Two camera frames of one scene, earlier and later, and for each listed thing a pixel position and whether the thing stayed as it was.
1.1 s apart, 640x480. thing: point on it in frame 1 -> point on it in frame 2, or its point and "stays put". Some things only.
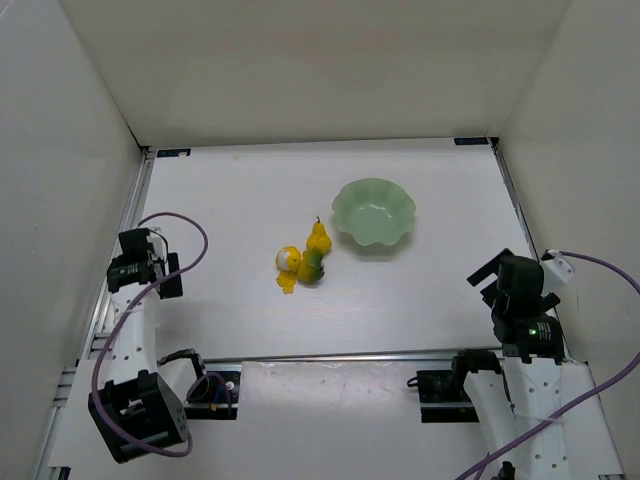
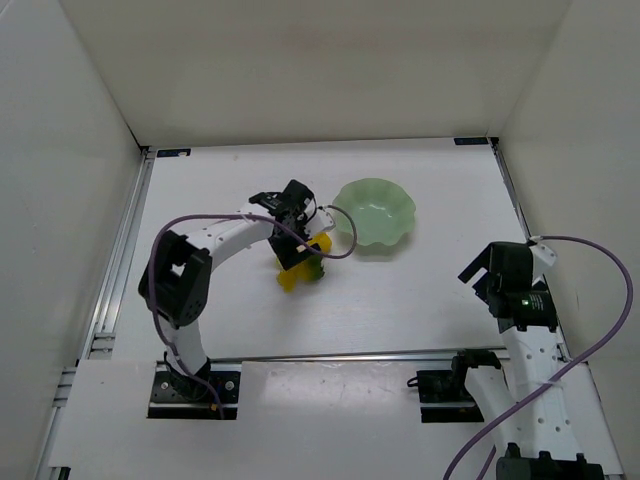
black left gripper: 170,275 -> 294,253
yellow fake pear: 319,238 stays put
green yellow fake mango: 311,269 stays put
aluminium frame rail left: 97,315 stays put
